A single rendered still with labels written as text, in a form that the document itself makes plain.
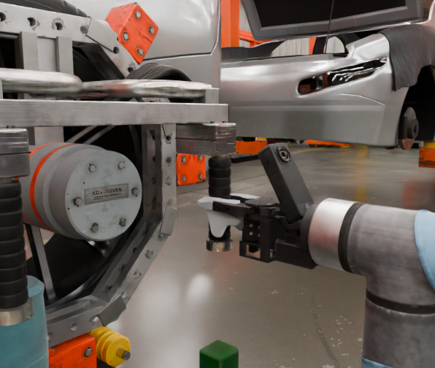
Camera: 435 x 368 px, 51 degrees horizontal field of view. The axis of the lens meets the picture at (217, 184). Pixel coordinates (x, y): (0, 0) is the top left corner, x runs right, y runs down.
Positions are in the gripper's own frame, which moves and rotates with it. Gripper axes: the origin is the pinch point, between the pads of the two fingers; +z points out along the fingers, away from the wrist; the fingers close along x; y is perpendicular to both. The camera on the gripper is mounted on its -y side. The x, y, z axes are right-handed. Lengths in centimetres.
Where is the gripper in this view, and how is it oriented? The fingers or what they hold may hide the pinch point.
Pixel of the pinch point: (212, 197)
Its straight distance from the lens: 74.5
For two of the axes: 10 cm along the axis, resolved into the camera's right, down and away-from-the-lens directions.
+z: -7.5, -1.0, 6.6
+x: 6.6, -1.1, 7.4
